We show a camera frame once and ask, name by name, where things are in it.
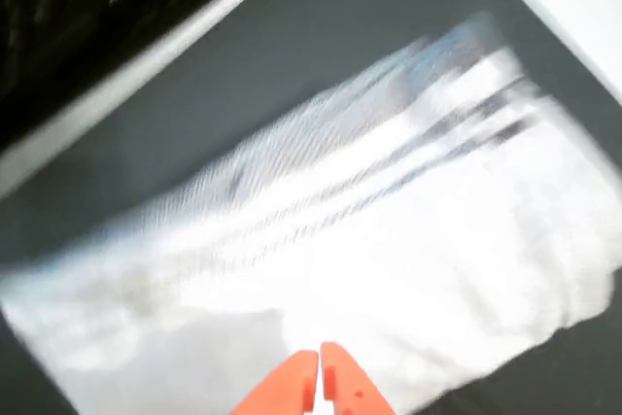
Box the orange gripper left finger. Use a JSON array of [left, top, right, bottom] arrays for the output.
[[230, 349, 320, 415]]

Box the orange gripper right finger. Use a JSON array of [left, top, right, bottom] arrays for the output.
[[319, 340, 397, 415]]

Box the white grey-striped towel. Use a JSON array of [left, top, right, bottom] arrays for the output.
[[0, 11, 614, 415]]

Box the dark grey desk mat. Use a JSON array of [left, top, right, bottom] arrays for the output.
[[0, 0, 622, 415]]

